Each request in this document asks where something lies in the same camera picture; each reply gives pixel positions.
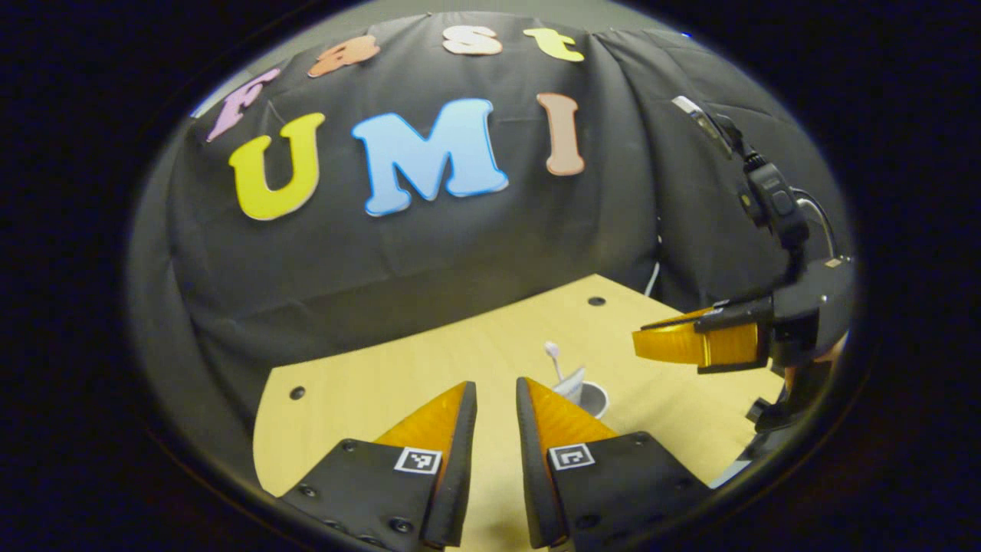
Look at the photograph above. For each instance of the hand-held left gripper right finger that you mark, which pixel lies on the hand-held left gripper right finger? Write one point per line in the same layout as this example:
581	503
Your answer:
533	468

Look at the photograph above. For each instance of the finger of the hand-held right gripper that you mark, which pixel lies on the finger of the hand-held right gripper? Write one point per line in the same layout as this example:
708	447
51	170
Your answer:
713	341

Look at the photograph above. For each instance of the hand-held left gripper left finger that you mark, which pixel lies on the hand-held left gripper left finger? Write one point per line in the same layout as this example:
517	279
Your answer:
460	460

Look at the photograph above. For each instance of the white toothpaste tube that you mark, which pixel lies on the white toothpaste tube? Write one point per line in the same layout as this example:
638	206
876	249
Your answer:
571	387

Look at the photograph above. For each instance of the white cup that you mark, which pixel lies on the white cup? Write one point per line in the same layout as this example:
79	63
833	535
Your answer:
594	400

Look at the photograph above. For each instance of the white toothbrush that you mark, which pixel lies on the white toothbrush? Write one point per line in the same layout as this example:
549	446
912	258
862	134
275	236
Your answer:
553	356

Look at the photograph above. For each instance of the light wooden desktop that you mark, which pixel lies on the light wooden desktop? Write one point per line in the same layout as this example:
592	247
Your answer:
460	353

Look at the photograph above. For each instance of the black backdrop cloth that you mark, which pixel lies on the black backdrop cloth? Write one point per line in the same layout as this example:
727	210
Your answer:
429	253

